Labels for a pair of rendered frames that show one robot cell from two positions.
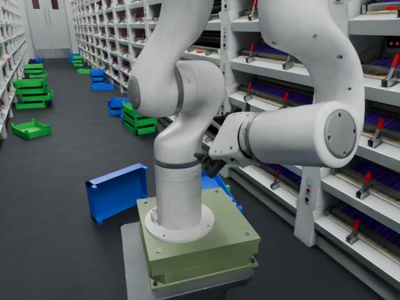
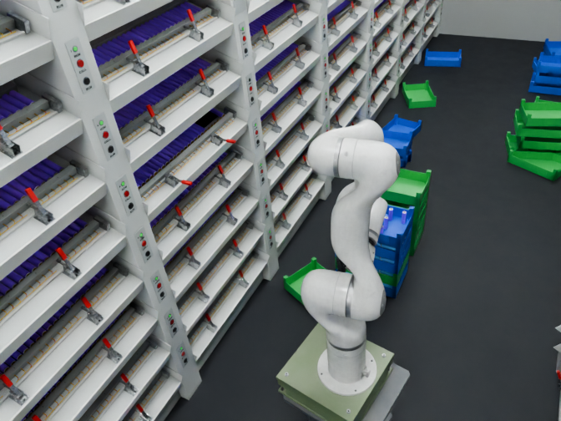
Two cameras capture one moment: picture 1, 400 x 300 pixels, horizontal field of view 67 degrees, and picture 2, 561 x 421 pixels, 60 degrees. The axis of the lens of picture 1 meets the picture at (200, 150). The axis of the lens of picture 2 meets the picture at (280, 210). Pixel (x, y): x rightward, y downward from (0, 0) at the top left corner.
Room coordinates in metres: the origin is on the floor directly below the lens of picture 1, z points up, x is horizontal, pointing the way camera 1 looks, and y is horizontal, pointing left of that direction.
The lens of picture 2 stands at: (1.32, 0.72, 1.77)
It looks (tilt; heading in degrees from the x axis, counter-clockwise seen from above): 39 degrees down; 237
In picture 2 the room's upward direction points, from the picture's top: 6 degrees counter-clockwise
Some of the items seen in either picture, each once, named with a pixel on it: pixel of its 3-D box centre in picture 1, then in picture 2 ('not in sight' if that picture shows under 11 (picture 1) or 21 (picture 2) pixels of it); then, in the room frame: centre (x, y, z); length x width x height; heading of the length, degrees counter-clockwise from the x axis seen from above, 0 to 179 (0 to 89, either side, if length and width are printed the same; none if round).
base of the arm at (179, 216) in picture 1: (178, 191); (346, 352); (0.70, 0.06, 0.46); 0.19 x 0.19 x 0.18
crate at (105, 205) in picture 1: (120, 192); not in sight; (1.31, 0.40, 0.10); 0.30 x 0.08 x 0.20; 135
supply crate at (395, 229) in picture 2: not in sight; (374, 219); (0.08, -0.43, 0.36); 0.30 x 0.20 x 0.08; 116
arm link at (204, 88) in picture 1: (188, 111); (334, 306); (0.72, 0.03, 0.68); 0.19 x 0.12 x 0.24; 124
